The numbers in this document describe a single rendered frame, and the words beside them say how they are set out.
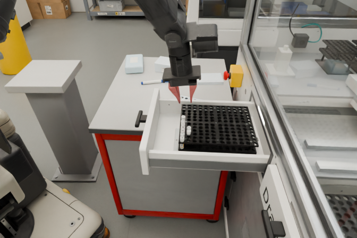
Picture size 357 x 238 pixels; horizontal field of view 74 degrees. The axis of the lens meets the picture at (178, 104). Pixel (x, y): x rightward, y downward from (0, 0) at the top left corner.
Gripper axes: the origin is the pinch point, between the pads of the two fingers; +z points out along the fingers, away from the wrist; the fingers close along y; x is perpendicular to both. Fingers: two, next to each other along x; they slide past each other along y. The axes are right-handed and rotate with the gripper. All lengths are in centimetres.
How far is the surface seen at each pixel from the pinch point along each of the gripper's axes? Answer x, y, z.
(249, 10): -37.7, -24.5, -13.5
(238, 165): 13.1, -13.7, 14.0
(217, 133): 4.9, -8.6, 9.1
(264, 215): 29.7, -16.4, 10.1
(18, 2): -316, 269, 9
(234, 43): -80, -25, 15
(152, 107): -2.6, 10.7, 3.6
